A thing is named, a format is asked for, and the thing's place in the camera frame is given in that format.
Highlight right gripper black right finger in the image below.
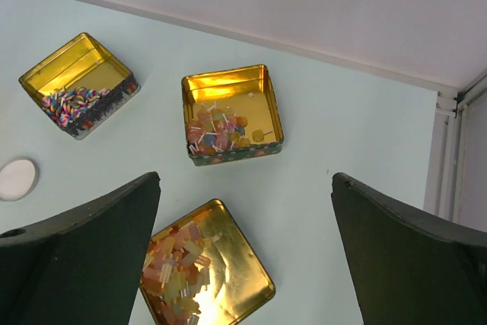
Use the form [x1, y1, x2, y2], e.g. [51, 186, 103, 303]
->
[331, 173, 486, 324]

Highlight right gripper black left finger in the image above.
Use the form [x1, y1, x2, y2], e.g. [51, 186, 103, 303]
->
[1, 172, 161, 324]

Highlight tin with swirl lollipops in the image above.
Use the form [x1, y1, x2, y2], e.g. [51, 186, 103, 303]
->
[19, 33, 141, 140]

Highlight tin with popsicle candies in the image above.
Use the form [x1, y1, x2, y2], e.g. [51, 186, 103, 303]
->
[139, 199, 275, 324]

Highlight white jar lid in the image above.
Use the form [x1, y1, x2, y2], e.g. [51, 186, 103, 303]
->
[1, 158, 39, 202]

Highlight tin with round lollipops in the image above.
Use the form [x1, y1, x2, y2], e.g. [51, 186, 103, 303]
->
[181, 64, 285, 167]

